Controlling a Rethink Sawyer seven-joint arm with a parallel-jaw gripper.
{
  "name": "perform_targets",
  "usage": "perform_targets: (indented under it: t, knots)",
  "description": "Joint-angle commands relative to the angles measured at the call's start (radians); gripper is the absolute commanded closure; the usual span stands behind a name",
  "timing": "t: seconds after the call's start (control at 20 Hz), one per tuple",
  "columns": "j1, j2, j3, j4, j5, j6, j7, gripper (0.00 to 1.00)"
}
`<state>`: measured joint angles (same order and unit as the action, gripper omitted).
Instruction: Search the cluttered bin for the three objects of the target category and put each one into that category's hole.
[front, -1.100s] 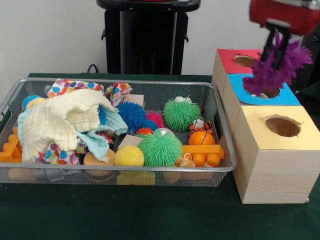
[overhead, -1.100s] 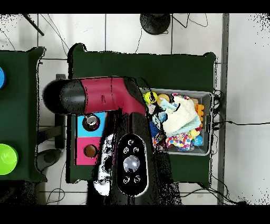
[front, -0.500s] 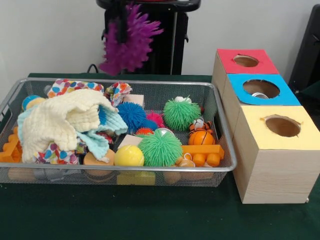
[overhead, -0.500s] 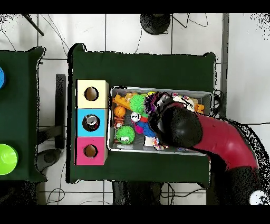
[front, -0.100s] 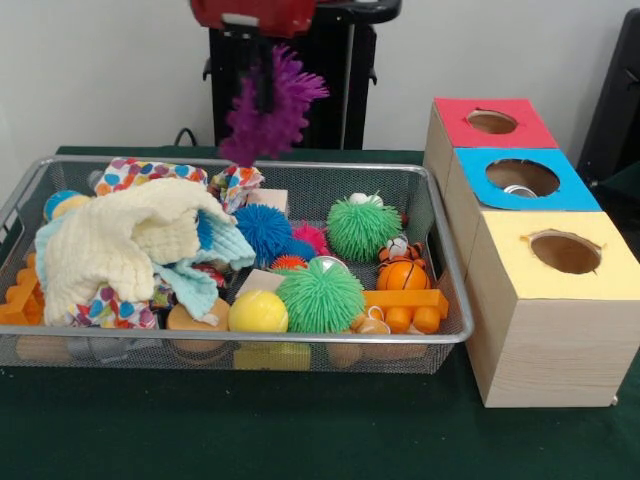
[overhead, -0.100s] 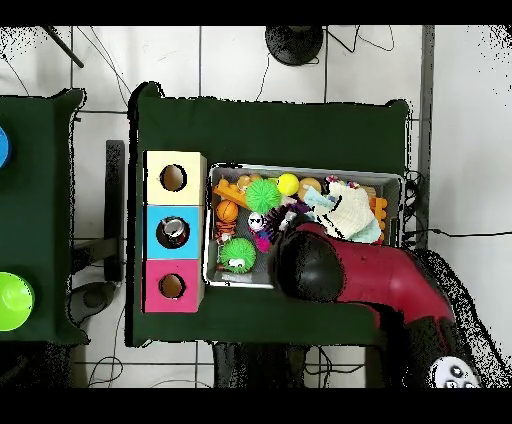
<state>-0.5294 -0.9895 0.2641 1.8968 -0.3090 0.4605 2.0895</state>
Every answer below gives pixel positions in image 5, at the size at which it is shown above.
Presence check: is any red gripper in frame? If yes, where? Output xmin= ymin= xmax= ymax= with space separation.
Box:
xmin=190 ymin=0 xmax=317 ymax=113

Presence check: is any purple spiky ball with eyes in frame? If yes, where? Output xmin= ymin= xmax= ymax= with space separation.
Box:
xmin=218 ymin=45 xmax=330 ymax=168

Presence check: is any cream white cloth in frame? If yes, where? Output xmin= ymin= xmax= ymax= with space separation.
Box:
xmin=42 ymin=178 xmax=236 ymax=326

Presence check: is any small orange plastic toy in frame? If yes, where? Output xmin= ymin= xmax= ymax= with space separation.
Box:
xmin=0 ymin=254 xmax=49 ymax=327

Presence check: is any shallow clear mesh bin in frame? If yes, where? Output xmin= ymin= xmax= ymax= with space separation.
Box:
xmin=0 ymin=155 xmax=476 ymax=376

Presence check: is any wooden box with three holes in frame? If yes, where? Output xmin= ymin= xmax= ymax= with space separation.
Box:
xmin=425 ymin=97 xmax=640 ymax=409

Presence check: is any small wooden block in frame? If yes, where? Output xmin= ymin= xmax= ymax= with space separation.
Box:
xmin=246 ymin=188 xmax=291 ymax=216
xmin=236 ymin=268 xmax=291 ymax=297

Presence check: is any large colourful dotted cloth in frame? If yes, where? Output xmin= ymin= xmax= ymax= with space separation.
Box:
xmin=95 ymin=158 xmax=266 ymax=213

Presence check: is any pink spiky rubber ball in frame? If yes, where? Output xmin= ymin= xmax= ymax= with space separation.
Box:
xmin=292 ymin=222 xmax=331 ymax=256

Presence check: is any mint green cloth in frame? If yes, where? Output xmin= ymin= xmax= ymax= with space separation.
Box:
xmin=35 ymin=205 xmax=257 ymax=319

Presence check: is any green toy with white eyes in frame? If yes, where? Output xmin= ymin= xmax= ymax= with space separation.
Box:
xmin=326 ymin=192 xmax=404 ymax=263

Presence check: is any small orange spiky ball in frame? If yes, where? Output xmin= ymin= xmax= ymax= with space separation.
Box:
xmin=271 ymin=255 xmax=309 ymax=273

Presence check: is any green spiky rubber ball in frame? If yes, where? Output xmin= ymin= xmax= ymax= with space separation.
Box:
xmin=275 ymin=258 xmax=367 ymax=335

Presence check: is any small blue yellow ball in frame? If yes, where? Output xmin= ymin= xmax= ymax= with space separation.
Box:
xmin=42 ymin=189 xmax=97 ymax=222

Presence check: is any tan orange ball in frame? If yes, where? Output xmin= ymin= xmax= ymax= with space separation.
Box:
xmin=166 ymin=300 xmax=231 ymax=351

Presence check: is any orange toy building block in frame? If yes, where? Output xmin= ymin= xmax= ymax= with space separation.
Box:
xmin=362 ymin=289 xmax=450 ymax=335

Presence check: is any small colourful dotted cloth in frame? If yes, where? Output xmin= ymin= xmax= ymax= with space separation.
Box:
xmin=68 ymin=285 xmax=161 ymax=329

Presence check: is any black panel stand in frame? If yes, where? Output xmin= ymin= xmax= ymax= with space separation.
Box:
xmin=580 ymin=10 xmax=640 ymax=186

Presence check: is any dark green table cloth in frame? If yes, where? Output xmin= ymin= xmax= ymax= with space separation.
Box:
xmin=0 ymin=145 xmax=640 ymax=480

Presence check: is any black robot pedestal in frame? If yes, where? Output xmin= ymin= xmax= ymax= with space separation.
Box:
xmin=205 ymin=0 xmax=401 ymax=151

